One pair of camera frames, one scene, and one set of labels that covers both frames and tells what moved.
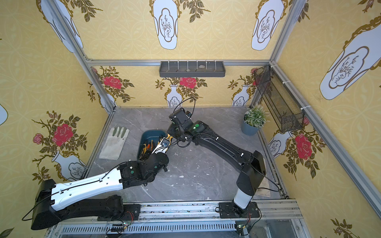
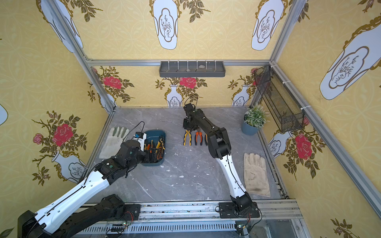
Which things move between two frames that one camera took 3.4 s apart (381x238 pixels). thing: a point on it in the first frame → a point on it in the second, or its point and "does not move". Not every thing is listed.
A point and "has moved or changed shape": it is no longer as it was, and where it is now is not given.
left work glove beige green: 114,145 does not move
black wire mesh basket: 291,116 does not move
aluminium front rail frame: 280,219 does not move
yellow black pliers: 168,136 has moved or changed shape
